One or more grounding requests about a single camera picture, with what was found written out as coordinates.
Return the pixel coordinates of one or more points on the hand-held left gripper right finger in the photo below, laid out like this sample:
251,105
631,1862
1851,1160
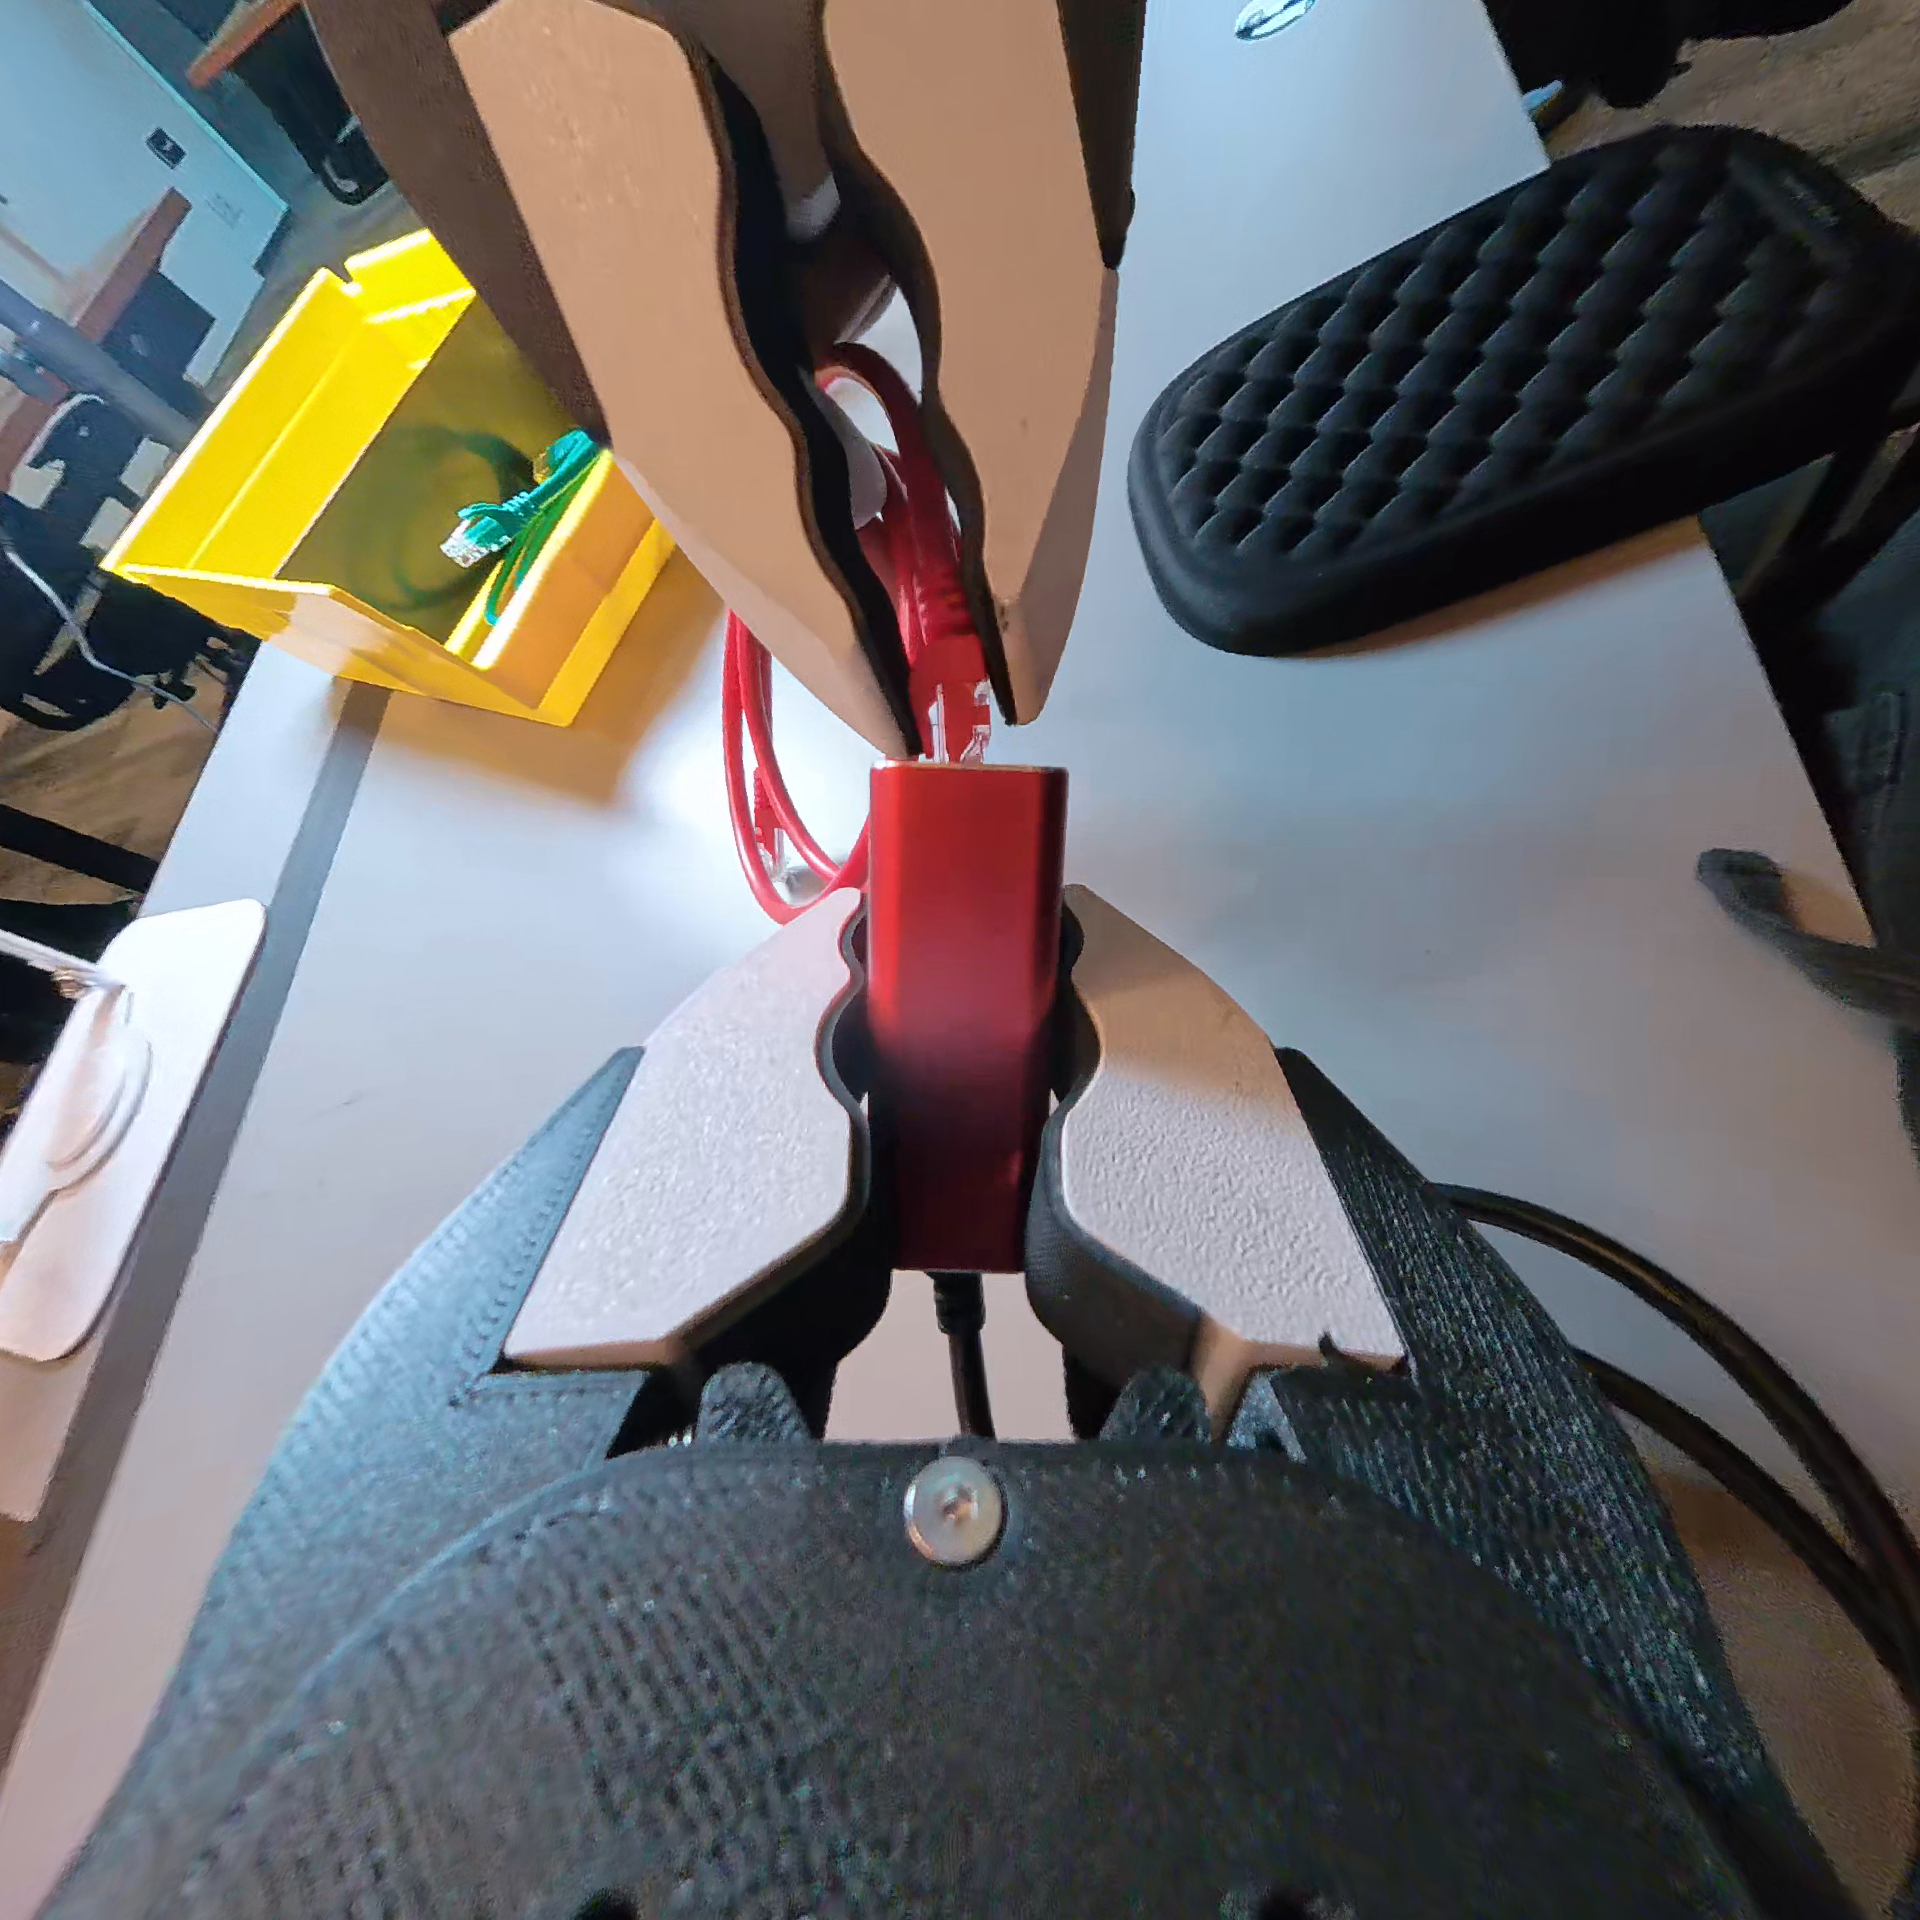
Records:
1201,1188

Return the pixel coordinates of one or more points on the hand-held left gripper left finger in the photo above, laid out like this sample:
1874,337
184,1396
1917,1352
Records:
705,1169

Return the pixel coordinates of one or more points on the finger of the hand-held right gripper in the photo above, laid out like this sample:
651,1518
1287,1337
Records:
645,301
1019,301

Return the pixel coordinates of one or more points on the red ethernet splitter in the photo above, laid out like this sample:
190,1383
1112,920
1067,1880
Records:
967,1020

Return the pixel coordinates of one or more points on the yellow plastic bin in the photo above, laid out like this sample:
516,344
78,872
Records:
238,453

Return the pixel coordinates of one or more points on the person's right hand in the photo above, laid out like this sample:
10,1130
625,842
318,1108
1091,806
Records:
846,293

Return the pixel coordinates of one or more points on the black ribbed pad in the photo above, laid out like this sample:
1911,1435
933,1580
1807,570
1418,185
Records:
1499,391

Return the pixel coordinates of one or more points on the document stand with white base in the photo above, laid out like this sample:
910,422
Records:
136,1140

